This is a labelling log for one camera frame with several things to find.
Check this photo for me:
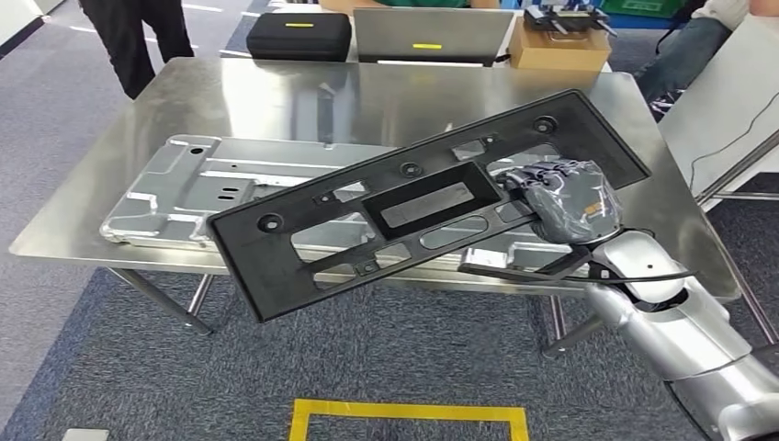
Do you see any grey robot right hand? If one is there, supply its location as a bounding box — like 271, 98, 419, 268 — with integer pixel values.
495, 158, 624, 246

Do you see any black plastic panel part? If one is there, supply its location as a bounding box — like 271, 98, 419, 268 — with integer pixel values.
207, 89, 652, 324

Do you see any cardboard box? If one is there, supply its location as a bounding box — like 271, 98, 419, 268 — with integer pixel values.
508, 15, 612, 74

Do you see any white cabinet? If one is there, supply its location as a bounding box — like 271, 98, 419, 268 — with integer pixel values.
657, 15, 779, 198

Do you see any person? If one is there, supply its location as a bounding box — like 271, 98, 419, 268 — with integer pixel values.
79, 0, 197, 100
636, 0, 779, 118

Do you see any black clamp tool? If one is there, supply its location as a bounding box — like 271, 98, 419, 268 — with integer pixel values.
523, 3, 619, 37

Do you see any green plastic crate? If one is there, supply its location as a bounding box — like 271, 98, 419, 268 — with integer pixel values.
599, 0, 686, 20

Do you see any black zip case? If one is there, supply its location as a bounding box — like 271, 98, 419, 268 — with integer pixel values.
246, 12, 354, 64

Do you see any stamped sheet metal plate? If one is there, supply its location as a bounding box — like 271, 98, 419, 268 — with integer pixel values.
100, 133, 587, 277

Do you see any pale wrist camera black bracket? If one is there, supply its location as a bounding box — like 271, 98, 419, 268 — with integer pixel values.
457, 246, 594, 285

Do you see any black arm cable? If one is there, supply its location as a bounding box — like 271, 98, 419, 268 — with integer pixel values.
566, 269, 699, 288

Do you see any thin black cabinet cable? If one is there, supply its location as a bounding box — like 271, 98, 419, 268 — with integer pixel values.
687, 91, 779, 192

